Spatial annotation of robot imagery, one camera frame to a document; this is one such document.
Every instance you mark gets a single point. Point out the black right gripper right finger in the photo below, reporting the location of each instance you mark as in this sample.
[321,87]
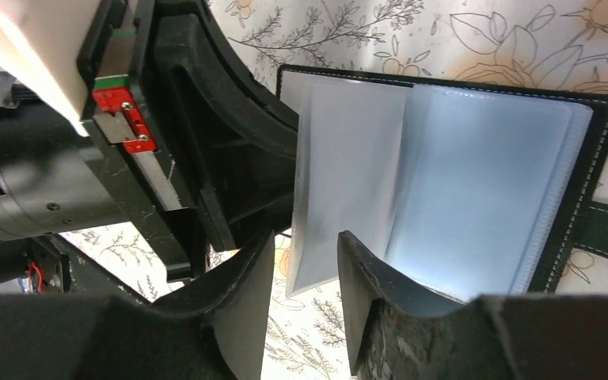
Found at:
[397,329]

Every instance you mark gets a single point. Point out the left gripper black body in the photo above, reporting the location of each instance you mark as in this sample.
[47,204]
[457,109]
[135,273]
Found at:
[54,181]

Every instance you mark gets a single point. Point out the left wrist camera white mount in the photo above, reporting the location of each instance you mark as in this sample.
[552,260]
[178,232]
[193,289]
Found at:
[39,45]

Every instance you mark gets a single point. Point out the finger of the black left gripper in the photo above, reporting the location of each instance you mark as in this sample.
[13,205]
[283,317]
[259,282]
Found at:
[238,137]

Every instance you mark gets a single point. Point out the floral patterned table mat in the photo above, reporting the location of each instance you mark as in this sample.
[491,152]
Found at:
[545,44]

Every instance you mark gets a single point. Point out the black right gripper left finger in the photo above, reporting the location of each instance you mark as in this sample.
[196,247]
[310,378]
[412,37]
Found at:
[62,316]

